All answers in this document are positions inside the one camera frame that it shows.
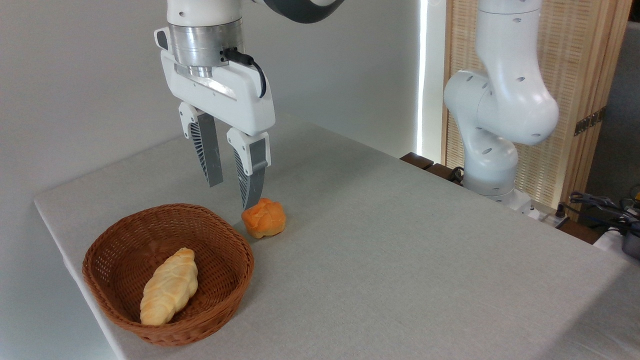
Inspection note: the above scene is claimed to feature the dark wooden block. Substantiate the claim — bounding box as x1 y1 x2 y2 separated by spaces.
400 152 435 171
425 162 465 187

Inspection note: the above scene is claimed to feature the black cable bundle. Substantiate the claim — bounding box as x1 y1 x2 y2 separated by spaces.
569 191 640 237

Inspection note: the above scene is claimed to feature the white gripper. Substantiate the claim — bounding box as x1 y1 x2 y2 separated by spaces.
154 27 277 211

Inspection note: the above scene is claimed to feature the brown wicker basket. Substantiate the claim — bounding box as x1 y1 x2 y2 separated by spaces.
82 203 255 347

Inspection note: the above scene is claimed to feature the pale braided bread loaf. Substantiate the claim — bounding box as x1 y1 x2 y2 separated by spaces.
139 247 199 327

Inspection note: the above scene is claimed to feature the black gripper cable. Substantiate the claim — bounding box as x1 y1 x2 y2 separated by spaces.
222 47 268 99

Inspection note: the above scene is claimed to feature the white power strip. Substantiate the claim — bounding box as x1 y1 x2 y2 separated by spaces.
529 202 571 229

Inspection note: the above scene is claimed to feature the grey tablecloth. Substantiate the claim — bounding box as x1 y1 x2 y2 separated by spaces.
34 112 640 360

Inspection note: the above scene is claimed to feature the orange round bread roll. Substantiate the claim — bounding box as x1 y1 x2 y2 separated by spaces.
241 197 287 239

